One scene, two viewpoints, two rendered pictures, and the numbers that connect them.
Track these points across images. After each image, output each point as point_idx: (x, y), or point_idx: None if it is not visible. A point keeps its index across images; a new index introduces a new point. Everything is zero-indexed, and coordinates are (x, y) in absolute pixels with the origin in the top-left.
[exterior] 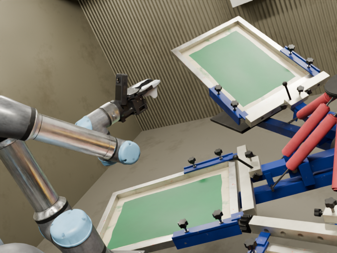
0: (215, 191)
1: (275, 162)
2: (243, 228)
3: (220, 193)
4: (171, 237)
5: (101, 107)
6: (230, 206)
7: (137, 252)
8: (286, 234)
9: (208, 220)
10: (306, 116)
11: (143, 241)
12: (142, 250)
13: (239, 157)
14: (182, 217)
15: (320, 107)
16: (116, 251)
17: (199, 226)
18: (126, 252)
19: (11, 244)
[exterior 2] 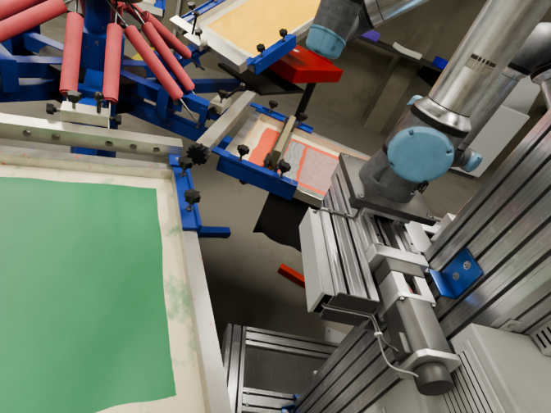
0: (56, 188)
1: (84, 104)
2: (207, 156)
3: (70, 183)
4: (201, 224)
5: None
6: (140, 166)
7: (344, 156)
8: (220, 138)
9: (145, 201)
10: (3, 41)
11: (167, 297)
12: (341, 153)
13: (17, 122)
14: (116, 234)
15: (78, 16)
16: (350, 174)
17: (179, 196)
18: (348, 165)
19: (539, 23)
